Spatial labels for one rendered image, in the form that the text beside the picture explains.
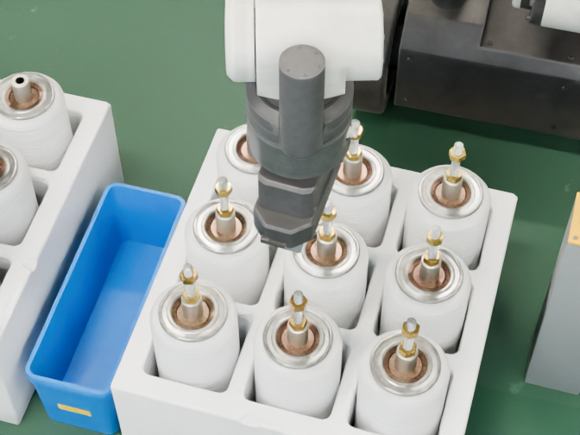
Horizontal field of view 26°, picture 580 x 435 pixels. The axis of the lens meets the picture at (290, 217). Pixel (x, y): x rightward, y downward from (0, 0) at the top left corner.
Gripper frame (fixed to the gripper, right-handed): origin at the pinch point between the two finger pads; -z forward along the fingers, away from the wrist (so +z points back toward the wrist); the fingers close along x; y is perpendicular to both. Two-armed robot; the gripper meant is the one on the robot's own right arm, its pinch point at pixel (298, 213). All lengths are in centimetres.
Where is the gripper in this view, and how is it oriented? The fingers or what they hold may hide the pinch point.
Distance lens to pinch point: 116.2
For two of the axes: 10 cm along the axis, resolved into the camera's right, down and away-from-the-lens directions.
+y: 9.5, 2.5, -1.8
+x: -3.1, 7.7, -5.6
